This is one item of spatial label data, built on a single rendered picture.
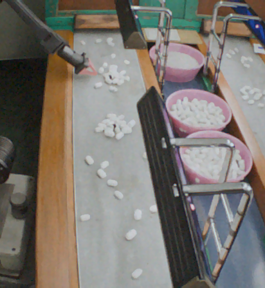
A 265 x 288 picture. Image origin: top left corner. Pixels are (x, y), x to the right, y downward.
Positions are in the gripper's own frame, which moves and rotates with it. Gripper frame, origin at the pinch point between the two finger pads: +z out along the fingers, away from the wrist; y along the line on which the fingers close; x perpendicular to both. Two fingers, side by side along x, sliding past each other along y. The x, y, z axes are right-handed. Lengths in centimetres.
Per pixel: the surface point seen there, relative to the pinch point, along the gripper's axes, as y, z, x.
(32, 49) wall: 136, 9, 72
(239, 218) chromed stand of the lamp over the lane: -106, 2, -38
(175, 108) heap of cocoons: -23.6, 24.8, -18.2
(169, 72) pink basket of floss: 6.1, 28.6, -19.1
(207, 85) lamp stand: -2, 42, -29
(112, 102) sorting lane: -19.7, 5.4, -2.5
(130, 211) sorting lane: -77, 5, -4
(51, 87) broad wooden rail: -11.4, -14.8, 11.2
